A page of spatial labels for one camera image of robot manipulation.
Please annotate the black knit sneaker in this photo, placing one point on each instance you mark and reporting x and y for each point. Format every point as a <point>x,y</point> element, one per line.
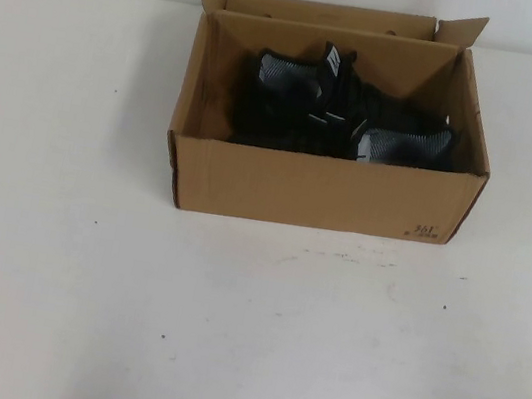
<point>406,146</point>
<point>286,68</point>

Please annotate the brown cardboard shoe box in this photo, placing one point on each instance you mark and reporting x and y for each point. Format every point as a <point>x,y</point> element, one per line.
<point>322,193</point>

